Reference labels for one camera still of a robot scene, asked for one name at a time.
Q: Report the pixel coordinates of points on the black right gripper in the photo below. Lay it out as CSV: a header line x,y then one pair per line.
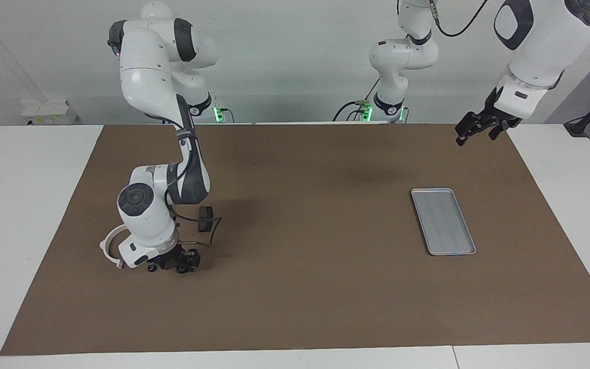
x,y
172,256

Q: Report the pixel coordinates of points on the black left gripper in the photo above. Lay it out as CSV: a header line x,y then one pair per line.
x,y
494,119

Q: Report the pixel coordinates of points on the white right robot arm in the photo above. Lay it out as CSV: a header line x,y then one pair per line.
x,y
146,77

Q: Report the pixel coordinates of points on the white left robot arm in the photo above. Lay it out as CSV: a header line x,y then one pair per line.
x,y
541,46

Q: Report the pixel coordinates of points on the silver metal tray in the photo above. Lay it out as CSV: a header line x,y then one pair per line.
x,y
443,221

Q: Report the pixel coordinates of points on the rectangular grey brake pad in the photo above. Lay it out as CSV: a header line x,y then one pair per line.
x,y
206,219

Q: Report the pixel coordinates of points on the brown table mat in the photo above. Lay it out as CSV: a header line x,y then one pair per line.
x,y
300,297

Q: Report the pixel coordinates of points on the white wall socket box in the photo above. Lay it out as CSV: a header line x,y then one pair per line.
x,y
49,113

